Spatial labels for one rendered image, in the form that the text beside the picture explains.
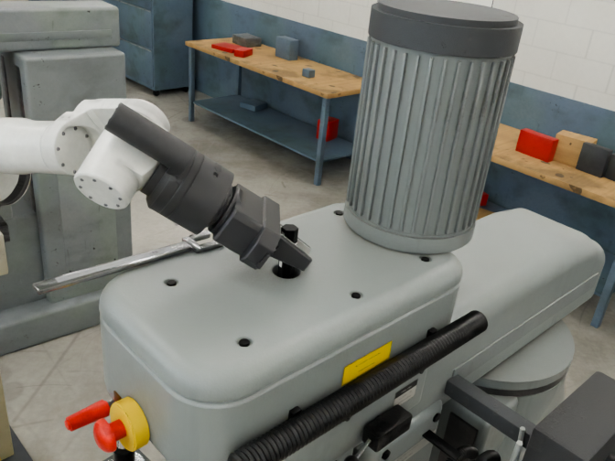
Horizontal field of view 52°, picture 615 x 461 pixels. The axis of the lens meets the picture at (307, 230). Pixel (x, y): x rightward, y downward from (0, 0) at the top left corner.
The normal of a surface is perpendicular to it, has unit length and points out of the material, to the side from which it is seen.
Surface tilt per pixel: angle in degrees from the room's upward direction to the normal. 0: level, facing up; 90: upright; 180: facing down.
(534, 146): 90
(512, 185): 90
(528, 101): 90
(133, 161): 47
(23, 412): 0
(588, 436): 0
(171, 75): 90
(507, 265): 0
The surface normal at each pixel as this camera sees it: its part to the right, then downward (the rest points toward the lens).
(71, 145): 0.90, 0.08
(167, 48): 0.68, 0.39
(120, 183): 0.76, -0.10
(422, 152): -0.18, 0.43
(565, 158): -0.62, 0.31
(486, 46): 0.30, 0.47
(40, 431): 0.09, -0.88
